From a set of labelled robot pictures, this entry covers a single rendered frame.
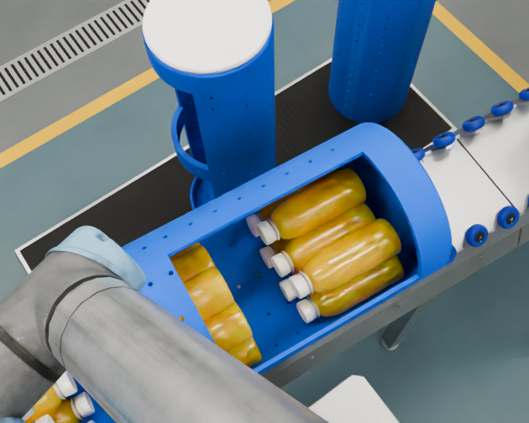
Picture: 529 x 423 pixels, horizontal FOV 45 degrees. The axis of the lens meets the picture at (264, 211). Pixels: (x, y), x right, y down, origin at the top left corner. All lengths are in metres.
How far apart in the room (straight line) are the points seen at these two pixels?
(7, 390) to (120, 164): 1.99
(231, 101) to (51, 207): 1.19
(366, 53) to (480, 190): 0.80
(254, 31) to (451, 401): 1.33
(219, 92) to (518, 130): 0.64
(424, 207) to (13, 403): 0.67
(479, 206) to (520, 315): 1.01
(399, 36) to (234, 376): 1.68
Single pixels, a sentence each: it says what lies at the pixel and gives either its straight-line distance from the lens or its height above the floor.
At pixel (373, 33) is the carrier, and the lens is 1.95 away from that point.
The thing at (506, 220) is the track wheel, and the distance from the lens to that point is 1.30.
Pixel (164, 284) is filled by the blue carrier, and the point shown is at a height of 1.23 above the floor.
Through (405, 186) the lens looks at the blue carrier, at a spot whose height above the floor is 1.23.
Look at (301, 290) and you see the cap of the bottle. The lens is 1.03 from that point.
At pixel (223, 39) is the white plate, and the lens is 1.38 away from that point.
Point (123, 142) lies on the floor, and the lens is 2.52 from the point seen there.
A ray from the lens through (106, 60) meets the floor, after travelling 2.77.
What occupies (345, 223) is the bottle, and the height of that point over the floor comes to 1.09.
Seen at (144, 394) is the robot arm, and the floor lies 1.72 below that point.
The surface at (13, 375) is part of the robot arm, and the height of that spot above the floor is 1.62.
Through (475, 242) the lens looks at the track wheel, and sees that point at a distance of 1.27.
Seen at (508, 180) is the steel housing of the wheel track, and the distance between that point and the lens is 1.39.
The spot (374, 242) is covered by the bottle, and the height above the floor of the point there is 1.13.
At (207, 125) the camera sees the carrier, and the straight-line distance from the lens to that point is 1.49.
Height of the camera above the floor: 2.08
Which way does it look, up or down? 65 degrees down
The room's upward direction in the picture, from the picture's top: 3 degrees counter-clockwise
